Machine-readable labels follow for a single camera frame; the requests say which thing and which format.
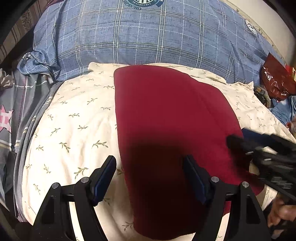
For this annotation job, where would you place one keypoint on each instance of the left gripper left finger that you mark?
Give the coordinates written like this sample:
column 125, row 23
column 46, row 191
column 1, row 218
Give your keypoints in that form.
column 53, row 221

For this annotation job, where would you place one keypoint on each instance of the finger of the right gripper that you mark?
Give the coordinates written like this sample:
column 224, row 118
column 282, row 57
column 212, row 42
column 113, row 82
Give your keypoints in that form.
column 244, row 151
column 277, row 143

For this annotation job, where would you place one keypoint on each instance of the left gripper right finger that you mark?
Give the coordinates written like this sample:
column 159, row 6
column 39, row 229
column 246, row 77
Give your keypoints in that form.
column 246, row 218

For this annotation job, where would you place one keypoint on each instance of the red knit garment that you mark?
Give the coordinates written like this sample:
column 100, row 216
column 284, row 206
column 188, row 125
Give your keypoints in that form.
column 163, row 115

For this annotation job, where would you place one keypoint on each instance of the person's right hand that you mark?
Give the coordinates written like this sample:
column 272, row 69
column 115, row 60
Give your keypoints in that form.
column 280, row 211

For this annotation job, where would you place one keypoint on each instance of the red plastic bag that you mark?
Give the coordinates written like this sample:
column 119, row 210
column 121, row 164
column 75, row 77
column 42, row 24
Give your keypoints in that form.
column 276, row 79

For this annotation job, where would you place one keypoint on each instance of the cream leaf-print quilt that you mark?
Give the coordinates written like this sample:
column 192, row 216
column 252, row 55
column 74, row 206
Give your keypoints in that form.
column 78, row 130

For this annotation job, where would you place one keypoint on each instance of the blue plaid pillow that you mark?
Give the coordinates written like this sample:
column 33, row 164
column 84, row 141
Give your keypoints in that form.
column 199, row 34

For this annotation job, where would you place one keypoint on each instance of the grey star-print bedsheet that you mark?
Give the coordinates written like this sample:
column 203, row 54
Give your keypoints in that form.
column 22, row 107

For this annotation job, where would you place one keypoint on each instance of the small pale crumpled cloth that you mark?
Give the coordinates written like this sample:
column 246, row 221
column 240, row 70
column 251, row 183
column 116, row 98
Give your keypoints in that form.
column 6, row 80

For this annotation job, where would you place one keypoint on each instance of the striped floral headboard cushion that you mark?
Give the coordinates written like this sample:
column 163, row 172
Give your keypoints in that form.
column 17, row 19

